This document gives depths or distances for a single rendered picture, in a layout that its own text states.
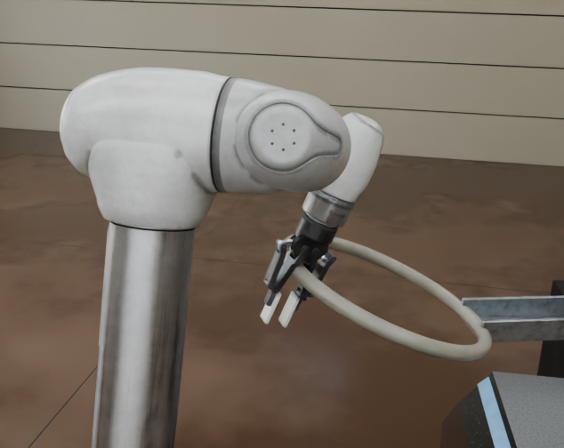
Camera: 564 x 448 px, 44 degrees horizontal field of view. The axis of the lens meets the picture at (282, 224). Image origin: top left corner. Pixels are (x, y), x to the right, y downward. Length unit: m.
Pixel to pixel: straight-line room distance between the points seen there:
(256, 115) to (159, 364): 0.31
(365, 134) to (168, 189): 0.60
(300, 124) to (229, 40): 7.14
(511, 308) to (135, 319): 1.09
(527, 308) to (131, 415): 1.12
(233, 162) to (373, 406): 2.65
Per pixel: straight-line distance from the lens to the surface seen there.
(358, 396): 3.38
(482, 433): 1.86
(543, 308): 1.77
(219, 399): 3.33
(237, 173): 0.75
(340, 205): 1.32
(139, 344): 0.83
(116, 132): 0.78
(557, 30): 7.66
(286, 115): 0.71
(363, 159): 1.30
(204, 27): 7.90
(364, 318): 1.30
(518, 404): 1.89
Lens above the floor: 1.85
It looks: 20 degrees down
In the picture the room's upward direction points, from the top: 1 degrees clockwise
